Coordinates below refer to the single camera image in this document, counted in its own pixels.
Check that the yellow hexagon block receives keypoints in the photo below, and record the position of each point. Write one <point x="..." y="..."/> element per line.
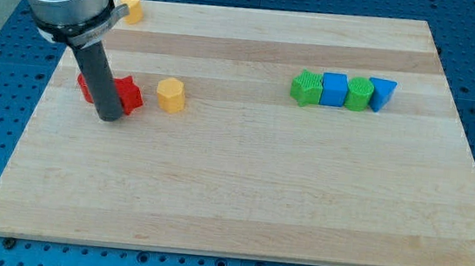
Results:
<point x="171" y="95"/>

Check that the light wooden board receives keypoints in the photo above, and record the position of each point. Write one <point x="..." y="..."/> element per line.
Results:
<point x="243" y="171"/>

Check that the green star block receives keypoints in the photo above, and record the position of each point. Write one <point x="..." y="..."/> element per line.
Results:
<point x="307" y="88"/>

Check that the blue cube block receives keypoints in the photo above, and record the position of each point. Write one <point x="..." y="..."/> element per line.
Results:
<point x="335" y="88"/>

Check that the red star block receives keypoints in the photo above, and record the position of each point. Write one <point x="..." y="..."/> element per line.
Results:
<point x="129" y="94"/>

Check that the green cylinder block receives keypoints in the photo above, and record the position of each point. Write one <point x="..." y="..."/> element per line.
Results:
<point x="360" y="91"/>

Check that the dark grey cylindrical pointer rod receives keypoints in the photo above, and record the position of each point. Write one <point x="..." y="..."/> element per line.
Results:
<point x="94" y="66"/>

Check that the blue triangle block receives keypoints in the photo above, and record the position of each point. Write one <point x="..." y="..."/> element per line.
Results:
<point x="382" y="93"/>

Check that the yellow block at back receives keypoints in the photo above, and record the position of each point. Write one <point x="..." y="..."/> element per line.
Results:
<point x="136" y="13"/>

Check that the red block behind rod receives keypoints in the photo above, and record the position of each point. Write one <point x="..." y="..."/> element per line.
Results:
<point x="84" y="88"/>

